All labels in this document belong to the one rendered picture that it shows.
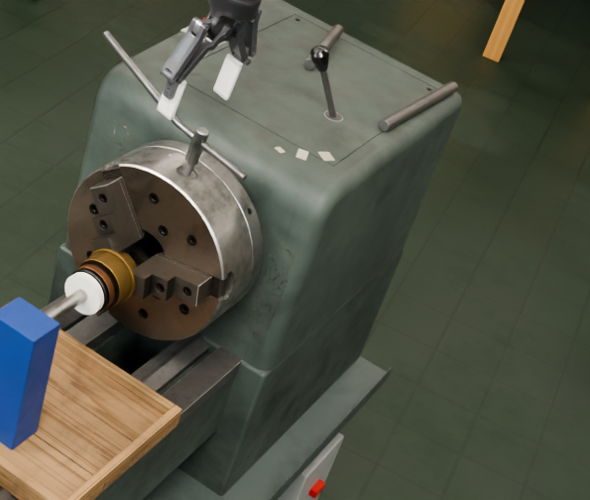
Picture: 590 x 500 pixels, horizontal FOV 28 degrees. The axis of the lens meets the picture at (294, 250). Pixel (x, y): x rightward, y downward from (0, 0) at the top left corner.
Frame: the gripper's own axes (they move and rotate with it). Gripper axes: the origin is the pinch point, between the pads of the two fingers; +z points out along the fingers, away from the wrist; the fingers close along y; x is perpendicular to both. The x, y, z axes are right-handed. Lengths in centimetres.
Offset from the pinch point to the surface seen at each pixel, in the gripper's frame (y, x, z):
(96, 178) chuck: 5.8, -8.4, 20.7
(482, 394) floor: -159, 38, 131
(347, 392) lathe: -60, 28, 79
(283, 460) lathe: -32, 31, 79
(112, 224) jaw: 10.7, 0.7, 21.5
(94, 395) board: 17, 13, 47
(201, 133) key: 0.7, 3.7, 3.9
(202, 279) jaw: 4.7, 16.1, 23.0
